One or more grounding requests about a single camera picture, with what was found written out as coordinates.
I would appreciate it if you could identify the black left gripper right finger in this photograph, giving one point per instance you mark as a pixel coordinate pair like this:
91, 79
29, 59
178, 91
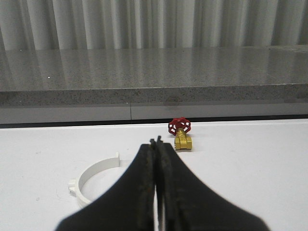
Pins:
187, 204

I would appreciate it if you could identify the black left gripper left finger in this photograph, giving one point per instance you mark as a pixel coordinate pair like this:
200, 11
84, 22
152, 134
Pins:
127, 205

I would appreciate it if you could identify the grey stone counter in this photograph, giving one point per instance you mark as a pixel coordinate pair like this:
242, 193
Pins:
151, 76

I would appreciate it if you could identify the white half pipe clamp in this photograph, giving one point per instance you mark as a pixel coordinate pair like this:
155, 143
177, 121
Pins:
75, 185

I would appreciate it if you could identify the brass valve red handwheel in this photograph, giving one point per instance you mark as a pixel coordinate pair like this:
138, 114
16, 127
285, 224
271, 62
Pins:
179, 127

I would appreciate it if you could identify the white pleated curtain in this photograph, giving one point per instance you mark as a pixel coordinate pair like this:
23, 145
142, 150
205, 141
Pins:
116, 24

